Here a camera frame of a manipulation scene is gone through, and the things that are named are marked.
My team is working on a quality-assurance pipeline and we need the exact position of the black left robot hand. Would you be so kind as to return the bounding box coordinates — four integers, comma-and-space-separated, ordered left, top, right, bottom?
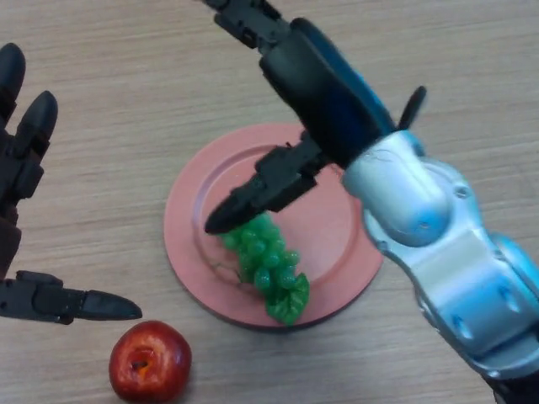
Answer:
0, 42, 143, 325

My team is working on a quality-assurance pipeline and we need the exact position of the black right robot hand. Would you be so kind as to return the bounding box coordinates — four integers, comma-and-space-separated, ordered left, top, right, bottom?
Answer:
197, 0, 399, 236

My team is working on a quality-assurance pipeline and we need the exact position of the green grape bunch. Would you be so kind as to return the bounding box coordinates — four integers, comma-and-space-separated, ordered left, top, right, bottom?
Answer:
209, 212, 311, 327

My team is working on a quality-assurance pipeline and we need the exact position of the pink round plate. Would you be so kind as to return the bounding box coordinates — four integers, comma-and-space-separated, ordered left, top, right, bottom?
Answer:
163, 122, 385, 332

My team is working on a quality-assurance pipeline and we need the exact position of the red apple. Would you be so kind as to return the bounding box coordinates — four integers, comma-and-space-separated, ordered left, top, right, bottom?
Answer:
108, 320, 193, 404

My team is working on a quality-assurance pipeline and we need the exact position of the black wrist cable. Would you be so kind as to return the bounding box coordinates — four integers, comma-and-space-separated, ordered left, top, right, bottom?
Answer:
398, 86, 428, 131

